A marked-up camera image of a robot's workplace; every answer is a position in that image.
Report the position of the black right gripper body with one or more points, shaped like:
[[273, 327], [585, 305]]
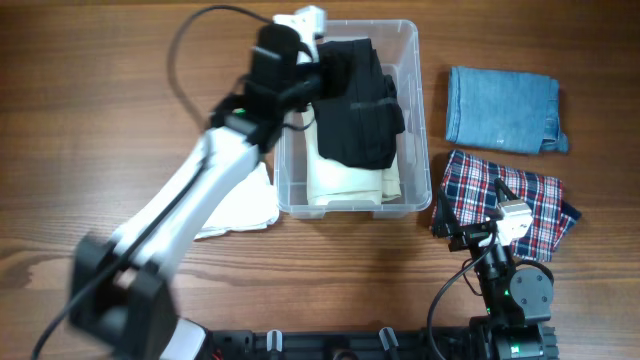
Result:
[[469, 235]]

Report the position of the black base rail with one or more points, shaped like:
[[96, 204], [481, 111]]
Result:
[[325, 345]]

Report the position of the clear plastic storage bin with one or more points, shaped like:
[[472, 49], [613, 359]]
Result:
[[397, 44]]

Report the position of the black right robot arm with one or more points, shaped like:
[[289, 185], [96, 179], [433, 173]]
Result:
[[517, 295]]

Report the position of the black garment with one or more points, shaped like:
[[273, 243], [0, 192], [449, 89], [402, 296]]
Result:
[[359, 128]]

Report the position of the cream cloth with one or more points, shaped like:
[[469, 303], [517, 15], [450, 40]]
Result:
[[329, 180]]

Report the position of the blue folded jeans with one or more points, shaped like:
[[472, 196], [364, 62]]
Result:
[[515, 112]]

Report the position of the red blue plaid shirt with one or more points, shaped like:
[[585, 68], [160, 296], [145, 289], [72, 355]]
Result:
[[468, 183]]

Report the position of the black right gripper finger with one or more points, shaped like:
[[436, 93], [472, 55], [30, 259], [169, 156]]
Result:
[[503, 192], [445, 222]]

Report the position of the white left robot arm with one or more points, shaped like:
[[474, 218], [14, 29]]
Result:
[[120, 287]]

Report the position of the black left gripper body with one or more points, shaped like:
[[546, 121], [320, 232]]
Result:
[[322, 77]]

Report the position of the white printed folded shirt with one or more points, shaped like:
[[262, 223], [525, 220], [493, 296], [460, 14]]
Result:
[[250, 205]]

